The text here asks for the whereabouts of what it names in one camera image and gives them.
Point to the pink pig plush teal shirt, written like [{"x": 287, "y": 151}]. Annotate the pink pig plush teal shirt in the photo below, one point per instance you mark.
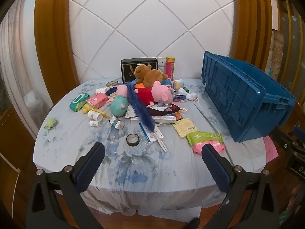
[{"x": 118, "y": 106}]

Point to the small yellow white box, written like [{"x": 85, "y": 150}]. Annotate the small yellow white box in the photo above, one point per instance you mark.
[{"x": 177, "y": 85}]

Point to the blue plastic crate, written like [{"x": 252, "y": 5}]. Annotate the blue plastic crate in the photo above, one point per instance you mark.
[{"x": 238, "y": 95}]

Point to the blue white medicine box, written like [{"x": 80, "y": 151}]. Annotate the blue white medicine box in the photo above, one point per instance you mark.
[{"x": 149, "y": 136}]

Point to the pink pig plush red dress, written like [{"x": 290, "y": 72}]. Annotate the pink pig plush red dress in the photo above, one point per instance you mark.
[{"x": 162, "y": 93}]

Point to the white blue sachet pack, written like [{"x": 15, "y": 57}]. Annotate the white blue sachet pack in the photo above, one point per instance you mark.
[{"x": 159, "y": 106}]

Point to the white face mask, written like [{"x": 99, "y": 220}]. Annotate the white face mask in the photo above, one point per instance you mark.
[{"x": 193, "y": 97}]

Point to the black tape roll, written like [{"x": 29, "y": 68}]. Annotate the black tape roll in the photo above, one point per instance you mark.
[{"x": 127, "y": 140}]

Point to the white bottle green cap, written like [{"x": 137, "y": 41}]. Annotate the white bottle green cap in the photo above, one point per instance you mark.
[{"x": 183, "y": 90}]

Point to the rolled patterned carpet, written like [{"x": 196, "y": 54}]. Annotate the rolled patterned carpet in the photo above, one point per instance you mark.
[{"x": 277, "y": 52}]

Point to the pink cloth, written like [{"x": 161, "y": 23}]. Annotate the pink cloth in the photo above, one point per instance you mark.
[{"x": 270, "y": 148}]

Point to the light green wipes pack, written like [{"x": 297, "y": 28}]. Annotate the light green wipes pack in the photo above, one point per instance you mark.
[{"x": 202, "y": 137}]

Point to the blue feather duster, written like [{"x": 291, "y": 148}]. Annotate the blue feather duster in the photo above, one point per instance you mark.
[{"x": 140, "y": 109}]

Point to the yellow pink snack can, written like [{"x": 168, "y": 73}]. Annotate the yellow pink snack can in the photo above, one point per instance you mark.
[{"x": 170, "y": 69}]

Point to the black box with gold print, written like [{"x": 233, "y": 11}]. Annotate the black box with gold print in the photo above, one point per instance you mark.
[{"x": 128, "y": 69}]

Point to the small green plush toy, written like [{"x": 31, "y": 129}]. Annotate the small green plush toy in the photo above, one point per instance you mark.
[{"x": 51, "y": 123}]

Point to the clear plastic bag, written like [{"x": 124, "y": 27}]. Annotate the clear plastic bag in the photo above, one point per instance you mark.
[{"x": 33, "y": 100}]

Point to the pink soft pack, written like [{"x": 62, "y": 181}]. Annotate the pink soft pack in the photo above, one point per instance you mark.
[{"x": 219, "y": 148}]

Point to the clear tape roll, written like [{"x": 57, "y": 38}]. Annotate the clear tape roll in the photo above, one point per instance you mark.
[{"x": 107, "y": 84}]

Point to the small red white box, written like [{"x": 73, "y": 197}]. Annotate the small red white box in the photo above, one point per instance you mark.
[{"x": 183, "y": 110}]

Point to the blue cloth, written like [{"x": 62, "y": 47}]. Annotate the blue cloth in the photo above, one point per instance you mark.
[{"x": 166, "y": 81}]

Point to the small white pill bottle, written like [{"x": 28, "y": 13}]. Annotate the small white pill bottle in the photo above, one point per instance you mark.
[{"x": 94, "y": 124}]

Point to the white wall socket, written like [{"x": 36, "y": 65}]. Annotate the white wall socket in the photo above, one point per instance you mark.
[{"x": 162, "y": 62}]

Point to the floral blue bedsheet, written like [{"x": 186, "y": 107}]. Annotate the floral blue bedsheet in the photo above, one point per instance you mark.
[{"x": 143, "y": 171}]

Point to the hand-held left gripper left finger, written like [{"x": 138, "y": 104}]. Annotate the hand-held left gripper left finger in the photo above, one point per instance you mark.
[{"x": 90, "y": 169}]

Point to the green wet wipes pack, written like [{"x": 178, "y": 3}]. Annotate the green wet wipes pack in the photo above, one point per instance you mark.
[{"x": 77, "y": 102}]

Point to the green orange medicine box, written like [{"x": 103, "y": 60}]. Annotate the green orange medicine box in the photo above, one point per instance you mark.
[{"x": 178, "y": 117}]

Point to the pink tissue pack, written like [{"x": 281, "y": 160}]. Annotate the pink tissue pack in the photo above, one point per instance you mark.
[{"x": 97, "y": 100}]

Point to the blue red medicine box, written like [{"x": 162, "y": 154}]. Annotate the blue red medicine box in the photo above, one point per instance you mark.
[{"x": 180, "y": 98}]

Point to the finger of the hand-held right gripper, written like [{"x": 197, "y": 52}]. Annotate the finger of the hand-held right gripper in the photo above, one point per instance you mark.
[{"x": 283, "y": 137}]

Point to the yellow plastic toy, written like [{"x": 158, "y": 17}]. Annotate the yellow plastic toy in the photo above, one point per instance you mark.
[{"x": 87, "y": 109}]

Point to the brown teddy bear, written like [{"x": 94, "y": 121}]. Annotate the brown teddy bear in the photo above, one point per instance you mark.
[{"x": 150, "y": 76}]

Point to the dark maroon plush cushion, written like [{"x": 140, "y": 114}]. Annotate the dark maroon plush cushion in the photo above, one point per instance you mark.
[{"x": 169, "y": 109}]

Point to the long white ointment box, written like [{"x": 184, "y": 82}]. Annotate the long white ointment box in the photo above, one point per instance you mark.
[{"x": 164, "y": 118}]

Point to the beige flat box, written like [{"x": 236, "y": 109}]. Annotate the beige flat box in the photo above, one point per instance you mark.
[{"x": 184, "y": 127}]

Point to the small white teal box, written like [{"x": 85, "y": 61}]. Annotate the small white teal box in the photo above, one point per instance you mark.
[{"x": 116, "y": 123}]

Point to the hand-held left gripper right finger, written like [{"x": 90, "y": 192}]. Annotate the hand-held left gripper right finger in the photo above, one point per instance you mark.
[{"x": 216, "y": 169}]

